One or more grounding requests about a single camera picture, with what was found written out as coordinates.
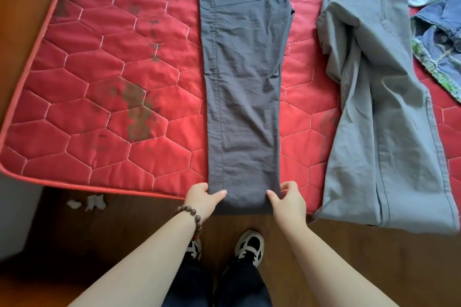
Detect red quilted mattress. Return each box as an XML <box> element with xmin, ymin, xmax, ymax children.
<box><xmin>0</xmin><ymin>0</ymin><xmax>461</xmax><ymax>226</ymax></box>

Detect person's left hand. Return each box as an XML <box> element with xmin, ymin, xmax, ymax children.
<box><xmin>183</xmin><ymin>182</ymin><xmax>228</xmax><ymax>224</ymax></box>

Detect person's left black white shoe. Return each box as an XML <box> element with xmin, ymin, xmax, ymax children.
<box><xmin>185</xmin><ymin>238</ymin><xmax>202</xmax><ymax>261</ymax></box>

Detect person's black white shoe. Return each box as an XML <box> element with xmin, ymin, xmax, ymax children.
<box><xmin>185</xmin><ymin>238</ymin><xmax>202</xmax><ymax>261</ymax></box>
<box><xmin>234</xmin><ymin>229</ymin><xmax>265</xmax><ymax>268</ymax></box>

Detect light grey trousers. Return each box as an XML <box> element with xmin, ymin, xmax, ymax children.
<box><xmin>312</xmin><ymin>0</ymin><xmax>461</xmax><ymax>235</ymax></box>

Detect person's right forearm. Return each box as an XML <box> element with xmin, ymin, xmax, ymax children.
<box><xmin>284</xmin><ymin>222</ymin><xmax>399</xmax><ymax>307</ymax></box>

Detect blue denim jeans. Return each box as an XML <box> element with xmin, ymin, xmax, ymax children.
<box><xmin>410</xmin><ymin>0</ymin><xmax>461</xmax><ymax>104</ymax></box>

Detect dark bead bracelet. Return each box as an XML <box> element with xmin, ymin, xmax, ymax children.
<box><xmin>175</xmin><ymin>204</ymin><xmax>204</xmax><ymax>241</ymax></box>

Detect dark grey trousers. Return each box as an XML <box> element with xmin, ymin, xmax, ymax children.
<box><xmin>198</xmin><ymin>0</ymin><xmax>295</xmax><ymax>216</ymax></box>

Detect person's right black white shoe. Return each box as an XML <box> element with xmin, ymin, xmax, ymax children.
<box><xmin>234</xmin><ymin>229</ymin><xmax>265</xmax><ymax>268</ymax></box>

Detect person's right hand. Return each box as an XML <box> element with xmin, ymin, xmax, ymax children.
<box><xmin>266</xmin><ymin>180</ymin><xmax>309</xmax><ymax>234</ymax></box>

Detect large white paper scrap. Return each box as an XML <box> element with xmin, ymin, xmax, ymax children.
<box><xmin>85</xmin><ymin>194</ymin><xmax>107</xmax><ymax>212</ymax></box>

